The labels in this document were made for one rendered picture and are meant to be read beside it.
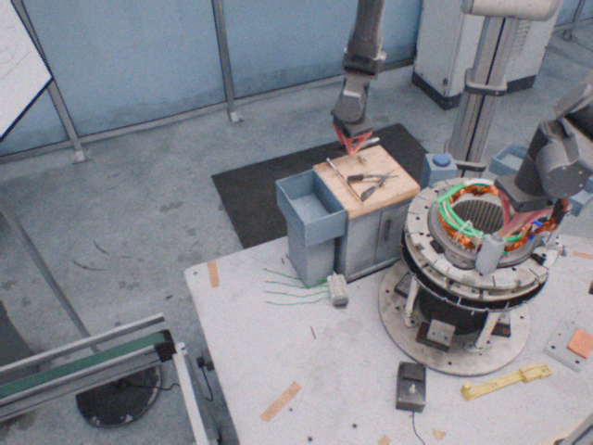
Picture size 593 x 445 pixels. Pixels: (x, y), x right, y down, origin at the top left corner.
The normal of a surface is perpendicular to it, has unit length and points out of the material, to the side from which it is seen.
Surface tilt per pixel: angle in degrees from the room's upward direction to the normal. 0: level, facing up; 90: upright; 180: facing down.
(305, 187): 90
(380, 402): 0
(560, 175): 86
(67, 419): 0
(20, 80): 83
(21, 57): 83
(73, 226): 0
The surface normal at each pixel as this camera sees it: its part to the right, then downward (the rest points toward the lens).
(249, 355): -0.02, -0.70
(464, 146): -0.24, 0.70
